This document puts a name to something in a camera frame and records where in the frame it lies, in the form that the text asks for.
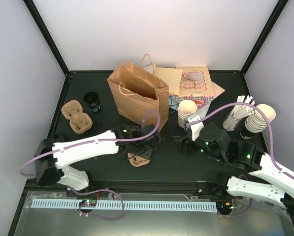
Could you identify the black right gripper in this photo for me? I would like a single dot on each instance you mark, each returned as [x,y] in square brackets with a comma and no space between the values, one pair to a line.
[185,143]

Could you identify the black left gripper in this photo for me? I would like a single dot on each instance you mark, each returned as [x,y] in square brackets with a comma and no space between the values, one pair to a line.
[148,153]

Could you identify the brown paper bag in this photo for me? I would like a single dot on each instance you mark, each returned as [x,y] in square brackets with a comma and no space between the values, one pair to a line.
[139,95]

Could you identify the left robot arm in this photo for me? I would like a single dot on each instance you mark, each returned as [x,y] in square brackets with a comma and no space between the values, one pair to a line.
[58,154]

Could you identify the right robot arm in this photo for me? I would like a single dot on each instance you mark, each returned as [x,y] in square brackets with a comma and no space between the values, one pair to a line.
[246,158]

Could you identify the white paper cup stack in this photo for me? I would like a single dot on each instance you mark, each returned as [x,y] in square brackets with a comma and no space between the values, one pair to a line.
[185,108]

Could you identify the blue checkered paper bag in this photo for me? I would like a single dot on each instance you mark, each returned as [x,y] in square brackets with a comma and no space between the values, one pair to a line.
[200,101]

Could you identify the cakes printed paper bag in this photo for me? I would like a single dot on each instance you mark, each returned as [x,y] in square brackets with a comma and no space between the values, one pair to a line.
[195,81]

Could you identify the yellow padded envelope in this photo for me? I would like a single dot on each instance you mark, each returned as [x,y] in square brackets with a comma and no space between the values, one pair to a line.
[171,76]

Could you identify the tan flat paper bag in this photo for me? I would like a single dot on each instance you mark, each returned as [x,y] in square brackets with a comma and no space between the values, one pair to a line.
[217,90]

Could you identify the jar of white stirrers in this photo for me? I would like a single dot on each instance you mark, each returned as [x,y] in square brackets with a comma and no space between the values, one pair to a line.
[238,113]

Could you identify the brown cardboard cup carrier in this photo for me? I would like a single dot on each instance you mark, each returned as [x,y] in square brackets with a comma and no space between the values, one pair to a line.
[79,121]

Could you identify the black cup sleeve stack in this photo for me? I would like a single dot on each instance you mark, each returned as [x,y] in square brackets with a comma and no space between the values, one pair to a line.
[93,101]

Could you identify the white lid stack on sleeve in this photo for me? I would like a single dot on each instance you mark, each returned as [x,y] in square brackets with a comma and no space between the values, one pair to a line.
[255,123]

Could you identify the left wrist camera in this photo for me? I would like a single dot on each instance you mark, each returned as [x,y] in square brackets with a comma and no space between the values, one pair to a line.
[147,129]

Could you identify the light blue cable duct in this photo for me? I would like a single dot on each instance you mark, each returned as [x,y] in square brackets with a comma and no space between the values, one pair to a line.
[125,205]

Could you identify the right black frame post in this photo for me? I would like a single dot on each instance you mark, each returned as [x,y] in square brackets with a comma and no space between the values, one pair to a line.
[270,23]

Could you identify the black frame post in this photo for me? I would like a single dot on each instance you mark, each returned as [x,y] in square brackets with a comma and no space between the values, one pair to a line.
[270,23]
[30,5]

